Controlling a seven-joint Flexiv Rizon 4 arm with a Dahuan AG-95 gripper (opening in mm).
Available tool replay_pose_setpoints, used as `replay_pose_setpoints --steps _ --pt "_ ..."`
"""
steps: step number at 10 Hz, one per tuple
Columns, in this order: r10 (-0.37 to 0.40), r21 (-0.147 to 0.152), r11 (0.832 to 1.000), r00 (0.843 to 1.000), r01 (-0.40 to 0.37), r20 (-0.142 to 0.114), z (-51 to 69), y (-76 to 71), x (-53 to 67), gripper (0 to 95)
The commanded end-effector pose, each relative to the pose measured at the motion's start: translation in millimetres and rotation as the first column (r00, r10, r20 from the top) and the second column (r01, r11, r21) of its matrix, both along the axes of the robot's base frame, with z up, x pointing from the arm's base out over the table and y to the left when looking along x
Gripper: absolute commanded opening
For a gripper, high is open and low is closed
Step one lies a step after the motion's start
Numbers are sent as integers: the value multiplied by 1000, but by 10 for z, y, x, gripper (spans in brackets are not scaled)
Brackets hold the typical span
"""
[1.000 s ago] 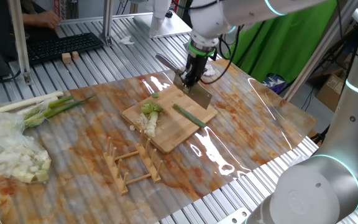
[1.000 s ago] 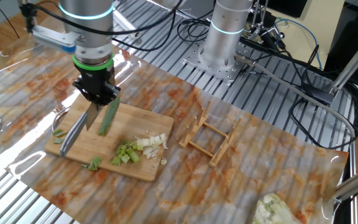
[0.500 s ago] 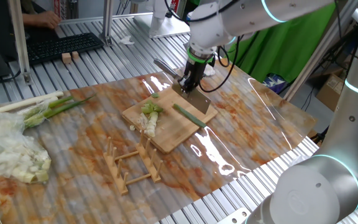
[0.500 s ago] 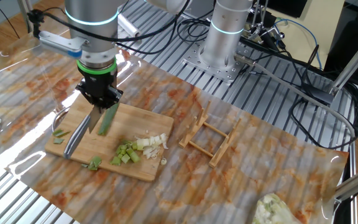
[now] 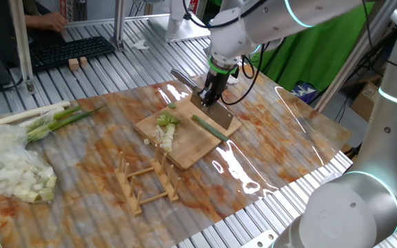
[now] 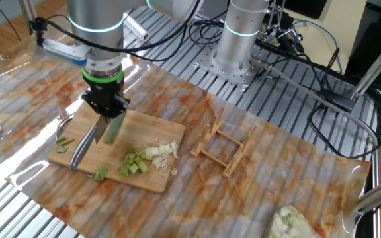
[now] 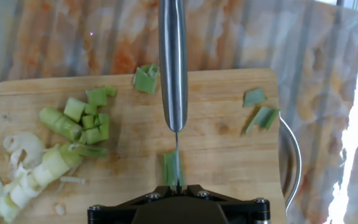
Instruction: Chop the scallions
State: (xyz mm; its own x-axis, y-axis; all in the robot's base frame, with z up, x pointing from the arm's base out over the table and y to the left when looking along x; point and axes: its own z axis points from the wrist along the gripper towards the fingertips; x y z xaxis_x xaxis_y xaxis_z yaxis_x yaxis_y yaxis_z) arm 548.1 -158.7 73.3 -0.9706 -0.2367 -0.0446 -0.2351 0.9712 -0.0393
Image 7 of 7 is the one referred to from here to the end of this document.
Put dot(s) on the steel cleaver knife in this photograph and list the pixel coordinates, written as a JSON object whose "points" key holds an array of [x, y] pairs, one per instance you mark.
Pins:
{"points": [[172, 62]]}

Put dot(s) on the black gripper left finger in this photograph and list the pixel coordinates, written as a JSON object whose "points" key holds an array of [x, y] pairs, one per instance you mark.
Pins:
{"points": [[113, 213]]}

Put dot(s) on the marble pattern plastic mat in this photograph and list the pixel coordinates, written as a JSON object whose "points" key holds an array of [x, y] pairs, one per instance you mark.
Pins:
{"points": [[73, 37]]}

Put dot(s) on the chopped scallion pieces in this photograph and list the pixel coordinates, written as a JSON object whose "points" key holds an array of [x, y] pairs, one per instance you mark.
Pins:
{"points": [[57, 123]]}

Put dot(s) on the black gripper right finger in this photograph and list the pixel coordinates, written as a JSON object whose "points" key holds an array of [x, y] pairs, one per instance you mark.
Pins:
{"points": [[247, 211]]}

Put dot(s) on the wooden cutting board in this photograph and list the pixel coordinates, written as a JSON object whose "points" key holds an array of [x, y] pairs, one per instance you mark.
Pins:
{"points": [[222, 161]]}

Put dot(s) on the long green scallion leaf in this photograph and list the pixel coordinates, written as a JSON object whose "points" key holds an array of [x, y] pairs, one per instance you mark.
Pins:
{"points": [[169, 169]]}

